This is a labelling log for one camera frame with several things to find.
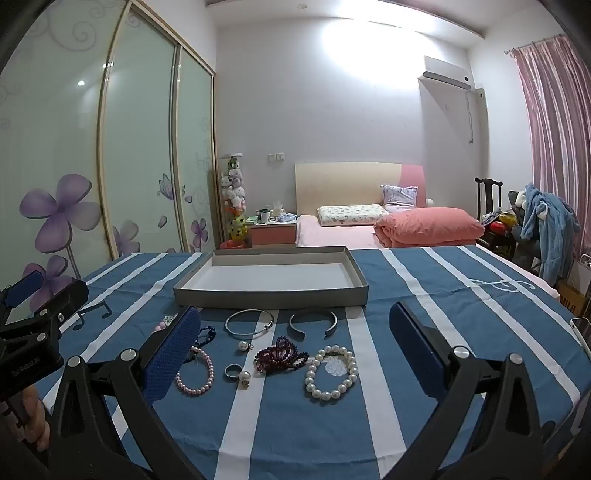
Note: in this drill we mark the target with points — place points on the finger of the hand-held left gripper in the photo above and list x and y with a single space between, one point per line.
25 287
64 295

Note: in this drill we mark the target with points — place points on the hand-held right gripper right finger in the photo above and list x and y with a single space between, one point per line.
415 353

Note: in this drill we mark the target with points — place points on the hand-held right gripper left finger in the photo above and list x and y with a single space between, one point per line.
170 353

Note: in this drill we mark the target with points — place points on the white pearl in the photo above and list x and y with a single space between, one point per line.
243 345

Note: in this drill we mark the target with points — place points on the thin silver bangle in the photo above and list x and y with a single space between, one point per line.
250 333

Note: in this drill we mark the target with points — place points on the grey cardboard box tray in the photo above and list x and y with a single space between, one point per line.
277 277

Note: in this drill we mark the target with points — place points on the person's left hand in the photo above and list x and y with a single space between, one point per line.
31 422

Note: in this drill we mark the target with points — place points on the red bin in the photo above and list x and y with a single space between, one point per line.
232 245

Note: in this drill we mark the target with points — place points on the salmon folded duvet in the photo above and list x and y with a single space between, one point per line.
429 226

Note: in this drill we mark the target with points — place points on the bed with pink sheet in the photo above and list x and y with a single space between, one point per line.
337 235

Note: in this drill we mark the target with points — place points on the blue white striped tablecloth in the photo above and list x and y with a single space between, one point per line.
295 434

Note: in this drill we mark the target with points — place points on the white patterned pillow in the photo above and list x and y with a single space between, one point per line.
351 216

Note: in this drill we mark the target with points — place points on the colourful clutter on chair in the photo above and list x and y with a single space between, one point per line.
498 224

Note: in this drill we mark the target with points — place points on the purple pillow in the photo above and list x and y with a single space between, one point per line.
399 197

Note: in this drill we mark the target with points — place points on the pink white nightstand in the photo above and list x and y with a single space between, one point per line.
272 233

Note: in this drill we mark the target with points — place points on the clear tube of plush toys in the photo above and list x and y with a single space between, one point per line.
234 194

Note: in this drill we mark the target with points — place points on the flower print sliding wardrobe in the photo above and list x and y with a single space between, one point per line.
138 138

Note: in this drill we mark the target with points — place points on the dark wooden chair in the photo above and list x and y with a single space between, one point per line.
485 194

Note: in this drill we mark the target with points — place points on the tissue box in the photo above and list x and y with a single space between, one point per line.
278 211

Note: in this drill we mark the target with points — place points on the blue fleece robe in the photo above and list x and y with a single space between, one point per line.
549 230

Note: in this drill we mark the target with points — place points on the beige pink headboard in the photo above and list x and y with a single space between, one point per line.
341 184

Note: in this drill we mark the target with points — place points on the pink curtain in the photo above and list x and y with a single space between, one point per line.
558 152

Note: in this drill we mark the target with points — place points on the white air conditioner pipe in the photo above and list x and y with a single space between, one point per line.
480 99

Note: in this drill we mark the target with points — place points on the white air conditioner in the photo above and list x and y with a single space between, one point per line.
445 74

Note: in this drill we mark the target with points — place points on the curtain rod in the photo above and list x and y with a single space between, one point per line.
531 46

